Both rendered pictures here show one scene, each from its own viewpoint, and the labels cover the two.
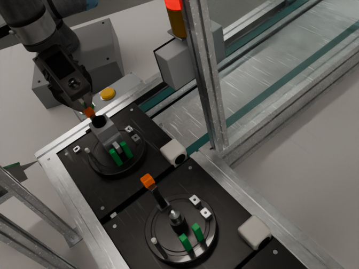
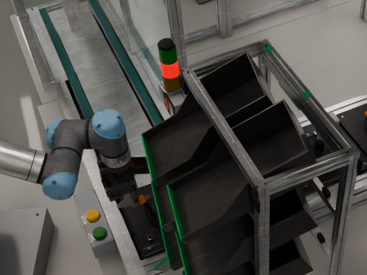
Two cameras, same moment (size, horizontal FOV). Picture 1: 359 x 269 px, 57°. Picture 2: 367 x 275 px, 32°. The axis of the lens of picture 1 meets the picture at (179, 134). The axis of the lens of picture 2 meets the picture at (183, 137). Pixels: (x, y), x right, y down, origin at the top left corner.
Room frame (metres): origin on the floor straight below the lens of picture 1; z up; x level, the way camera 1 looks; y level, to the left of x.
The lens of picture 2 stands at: (0.32, 1.28, 2.49)
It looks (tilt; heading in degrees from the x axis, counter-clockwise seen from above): 47 degrees down; 276
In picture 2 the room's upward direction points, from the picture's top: 8 degrees counter-clockwise
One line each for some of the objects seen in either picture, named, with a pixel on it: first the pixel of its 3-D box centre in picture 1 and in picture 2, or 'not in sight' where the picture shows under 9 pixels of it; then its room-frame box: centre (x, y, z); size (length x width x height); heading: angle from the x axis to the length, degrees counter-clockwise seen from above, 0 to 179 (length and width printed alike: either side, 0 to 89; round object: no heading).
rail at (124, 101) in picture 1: (176, 81); (97, 174); (0.76, -0.04, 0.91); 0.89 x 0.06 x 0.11; 113
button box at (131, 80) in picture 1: (111, 102); (94, 222); (0.75, 0.16, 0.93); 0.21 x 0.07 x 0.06; 113
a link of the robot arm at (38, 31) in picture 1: (32, 26); (116, 154); (0.62, 0.20, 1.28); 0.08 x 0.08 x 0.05
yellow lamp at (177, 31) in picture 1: (184, 15); (171, 79); (0.48, -0.07, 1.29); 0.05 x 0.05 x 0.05
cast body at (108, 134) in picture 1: (106, 132); not in sight; (0.51, 0.15, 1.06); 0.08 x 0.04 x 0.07; 23
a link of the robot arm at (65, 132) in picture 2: not in sight; (69, 139); (0.72, 0.21, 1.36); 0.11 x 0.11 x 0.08; 88
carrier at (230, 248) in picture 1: (177, 221); not in sight; (0.28, 0.05, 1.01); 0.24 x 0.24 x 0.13; 23
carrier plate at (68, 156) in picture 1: (119, 156); (169, 211); (0.52, 0.15, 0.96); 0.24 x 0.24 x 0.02; 23
